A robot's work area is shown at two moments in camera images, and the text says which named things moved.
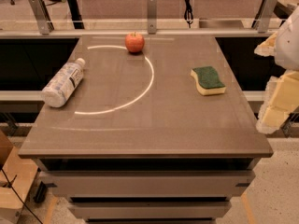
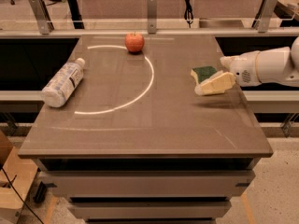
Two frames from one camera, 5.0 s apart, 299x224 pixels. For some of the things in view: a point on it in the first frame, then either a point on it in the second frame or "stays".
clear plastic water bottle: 63,85 stays
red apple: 135,43 stays
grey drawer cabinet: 136,144 stays
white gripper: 288,46 -> 244,68
